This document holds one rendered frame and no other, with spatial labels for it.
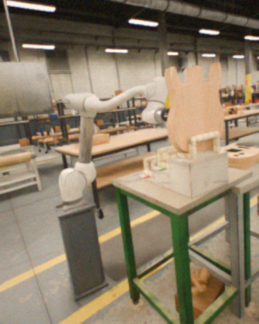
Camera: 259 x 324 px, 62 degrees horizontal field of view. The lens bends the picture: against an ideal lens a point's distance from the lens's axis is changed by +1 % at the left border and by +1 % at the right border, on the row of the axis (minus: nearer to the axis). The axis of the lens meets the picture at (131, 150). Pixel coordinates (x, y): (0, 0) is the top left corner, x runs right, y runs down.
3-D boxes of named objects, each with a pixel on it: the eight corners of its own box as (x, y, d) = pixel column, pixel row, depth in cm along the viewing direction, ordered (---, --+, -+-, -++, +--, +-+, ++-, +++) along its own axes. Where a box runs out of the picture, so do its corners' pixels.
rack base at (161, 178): (170, 190, 111) (169, 173, 109) (152, 183, 125) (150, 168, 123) (206, 177, 125) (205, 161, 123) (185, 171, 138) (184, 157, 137)
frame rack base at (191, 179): (192, 199, 98) (190, 163, 95) (170, 190, 111) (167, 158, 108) (228, 183, 112) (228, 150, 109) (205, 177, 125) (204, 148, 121)
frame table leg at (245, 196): (247, 309, 141) (245, 179, 123) (239, 304, 145) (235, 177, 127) (251, 304, 143) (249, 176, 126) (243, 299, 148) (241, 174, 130)
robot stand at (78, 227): (67, 278, 186) (52, 203, 172) (98, 264, 197) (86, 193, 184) (75, 302, 161) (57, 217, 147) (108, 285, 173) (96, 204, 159)
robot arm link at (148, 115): (151, 121, 125) (156, 99, 125) (137, 121, 138) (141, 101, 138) (164, 125, 131) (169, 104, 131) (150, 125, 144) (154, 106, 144)
